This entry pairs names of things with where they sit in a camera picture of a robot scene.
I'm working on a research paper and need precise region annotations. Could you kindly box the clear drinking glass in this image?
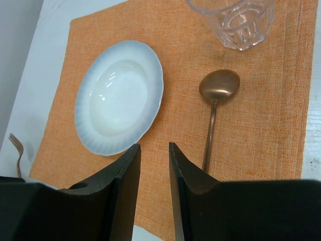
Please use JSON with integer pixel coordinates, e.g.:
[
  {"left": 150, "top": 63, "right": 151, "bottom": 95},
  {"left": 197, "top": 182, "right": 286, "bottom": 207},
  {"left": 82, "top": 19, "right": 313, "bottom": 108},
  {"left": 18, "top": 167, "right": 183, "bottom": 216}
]
[{"left": 186, "top": 0, "right": 276, "bottom": 51}]

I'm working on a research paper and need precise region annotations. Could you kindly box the copper spoon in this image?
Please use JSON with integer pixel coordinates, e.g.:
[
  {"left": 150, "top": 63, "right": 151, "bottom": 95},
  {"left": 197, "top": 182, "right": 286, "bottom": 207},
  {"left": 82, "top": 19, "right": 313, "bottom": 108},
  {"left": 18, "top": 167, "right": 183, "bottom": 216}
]
[{"left": 199, "top": 69, "right": 240, "bottom": 173}]

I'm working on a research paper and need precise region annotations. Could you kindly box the white round plate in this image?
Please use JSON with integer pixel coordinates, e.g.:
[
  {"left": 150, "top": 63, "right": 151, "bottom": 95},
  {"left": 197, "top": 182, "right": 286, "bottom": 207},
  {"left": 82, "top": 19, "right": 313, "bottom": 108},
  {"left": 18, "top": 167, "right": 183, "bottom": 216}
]
[{"left": 74, "top": 40, "right": 164, "bottom": 156}]

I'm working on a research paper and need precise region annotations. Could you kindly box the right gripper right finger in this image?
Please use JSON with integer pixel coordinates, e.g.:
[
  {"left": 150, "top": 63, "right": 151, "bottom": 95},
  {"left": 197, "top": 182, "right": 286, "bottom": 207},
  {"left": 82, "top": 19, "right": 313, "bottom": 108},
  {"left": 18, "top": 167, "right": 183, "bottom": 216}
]
[{"left": 169, "top": 143, "right": 320, "bottom": 240}]

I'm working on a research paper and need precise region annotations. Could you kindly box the orange cloth placemat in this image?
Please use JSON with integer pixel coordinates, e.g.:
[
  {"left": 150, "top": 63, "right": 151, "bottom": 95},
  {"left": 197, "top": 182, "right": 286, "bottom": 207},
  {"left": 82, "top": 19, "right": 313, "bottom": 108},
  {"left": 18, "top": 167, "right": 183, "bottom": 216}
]
[{"left": 29, "top": 1, "right": 318, "bottom": 240}]

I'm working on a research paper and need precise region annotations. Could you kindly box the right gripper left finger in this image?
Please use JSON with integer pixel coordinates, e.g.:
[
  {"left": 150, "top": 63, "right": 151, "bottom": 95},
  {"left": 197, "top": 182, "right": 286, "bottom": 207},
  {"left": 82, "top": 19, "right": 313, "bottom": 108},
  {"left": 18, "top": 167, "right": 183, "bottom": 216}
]
[{"left": 1, "top": 144, "right": 141, "bottom": 240}]

